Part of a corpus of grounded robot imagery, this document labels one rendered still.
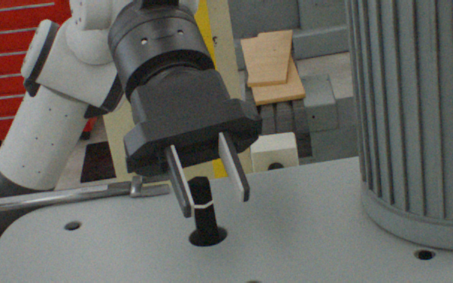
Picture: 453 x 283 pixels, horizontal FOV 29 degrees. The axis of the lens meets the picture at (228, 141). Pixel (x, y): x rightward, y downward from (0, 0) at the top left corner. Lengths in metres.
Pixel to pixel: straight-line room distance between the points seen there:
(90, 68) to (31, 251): 0.30
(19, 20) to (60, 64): 4.42
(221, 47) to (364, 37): 1.86
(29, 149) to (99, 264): 0.38
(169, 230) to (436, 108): 0.29
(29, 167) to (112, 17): 0.38
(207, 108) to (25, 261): 0.24
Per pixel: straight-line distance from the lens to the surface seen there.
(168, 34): 0.81
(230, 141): 0.77
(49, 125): 1.17
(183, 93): 0.79
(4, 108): 5.78
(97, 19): 0.87
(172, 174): 0.75
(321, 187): 0.90
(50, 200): 0.96
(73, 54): 1.09
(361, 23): 0.75
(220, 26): 2.57
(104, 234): 0.88
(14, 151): 1.20
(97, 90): 1.11
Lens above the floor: 2.33
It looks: 26 degrees down
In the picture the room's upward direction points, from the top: 9 degrees counter-clockwise
